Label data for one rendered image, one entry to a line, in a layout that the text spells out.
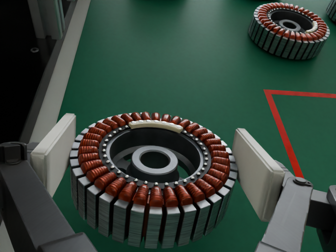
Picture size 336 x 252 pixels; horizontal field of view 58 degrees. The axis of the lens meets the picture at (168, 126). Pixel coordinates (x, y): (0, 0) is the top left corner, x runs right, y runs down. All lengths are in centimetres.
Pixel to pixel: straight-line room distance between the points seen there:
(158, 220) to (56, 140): 7
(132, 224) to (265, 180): 7
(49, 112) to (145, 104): 10
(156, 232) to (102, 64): 27
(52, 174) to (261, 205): 11
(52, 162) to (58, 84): 22
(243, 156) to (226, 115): 16
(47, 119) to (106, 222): 18
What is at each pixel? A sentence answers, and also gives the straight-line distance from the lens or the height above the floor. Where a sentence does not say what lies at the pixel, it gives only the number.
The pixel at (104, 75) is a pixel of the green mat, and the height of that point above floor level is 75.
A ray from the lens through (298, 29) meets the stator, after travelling 51.
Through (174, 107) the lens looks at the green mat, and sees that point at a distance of 35.
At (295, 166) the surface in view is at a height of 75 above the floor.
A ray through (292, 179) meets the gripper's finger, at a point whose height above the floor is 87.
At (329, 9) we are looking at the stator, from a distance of 64.
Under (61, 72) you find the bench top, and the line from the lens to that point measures 39.
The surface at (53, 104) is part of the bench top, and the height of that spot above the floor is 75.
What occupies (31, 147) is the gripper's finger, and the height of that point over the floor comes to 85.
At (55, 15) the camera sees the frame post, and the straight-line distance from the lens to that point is 39.
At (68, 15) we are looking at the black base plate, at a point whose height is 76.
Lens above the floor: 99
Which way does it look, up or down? 47 degrees down
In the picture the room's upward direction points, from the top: 10 degrees clockwise
